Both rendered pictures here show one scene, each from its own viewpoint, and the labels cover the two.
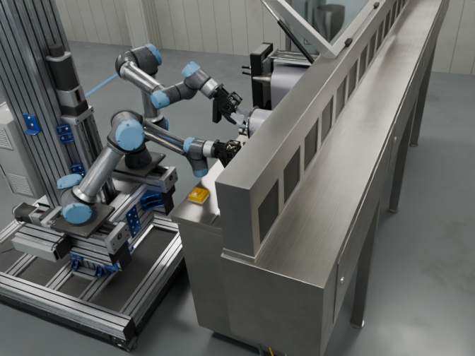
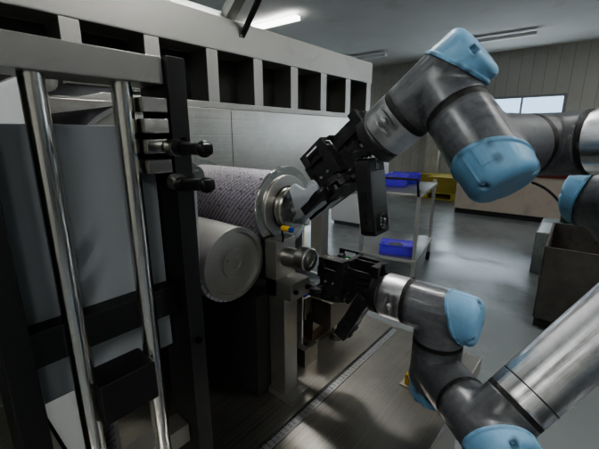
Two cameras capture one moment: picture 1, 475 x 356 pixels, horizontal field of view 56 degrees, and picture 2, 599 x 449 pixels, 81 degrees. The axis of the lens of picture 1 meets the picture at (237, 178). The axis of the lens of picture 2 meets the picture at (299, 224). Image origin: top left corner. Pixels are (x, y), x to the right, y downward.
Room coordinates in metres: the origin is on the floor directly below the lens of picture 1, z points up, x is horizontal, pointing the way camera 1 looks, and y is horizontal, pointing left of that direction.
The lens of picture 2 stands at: (2.29, 0.05, 1.38)
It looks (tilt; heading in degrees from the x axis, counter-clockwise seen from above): 14 degrees down; 191
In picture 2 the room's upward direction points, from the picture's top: straight up
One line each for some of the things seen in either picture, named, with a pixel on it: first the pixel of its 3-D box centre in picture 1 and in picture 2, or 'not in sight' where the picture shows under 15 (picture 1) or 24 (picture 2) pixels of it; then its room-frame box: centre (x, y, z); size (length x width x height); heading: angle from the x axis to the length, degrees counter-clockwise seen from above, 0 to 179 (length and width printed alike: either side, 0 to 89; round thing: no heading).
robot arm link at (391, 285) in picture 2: (211, 149); (393, 297); (1.73, 0.10, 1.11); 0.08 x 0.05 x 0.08; 151
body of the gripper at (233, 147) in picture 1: (227, 151); (353, 280); (1.69, 0.03, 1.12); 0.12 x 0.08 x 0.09; 61
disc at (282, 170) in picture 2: (254, 123); (284, 207); (1.69, -0.09, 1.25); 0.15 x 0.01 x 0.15; 151
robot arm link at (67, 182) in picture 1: (73, 190); not in sight; (1.69, 0.76, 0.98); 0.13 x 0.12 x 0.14; 19
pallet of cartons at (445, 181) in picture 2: not in sight; (432, 184); (-6.28, 1.53, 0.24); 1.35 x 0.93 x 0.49; 64
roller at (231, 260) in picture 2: not in sight; (191, 248); (1.73, -0.26, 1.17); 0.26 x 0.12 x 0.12; 61
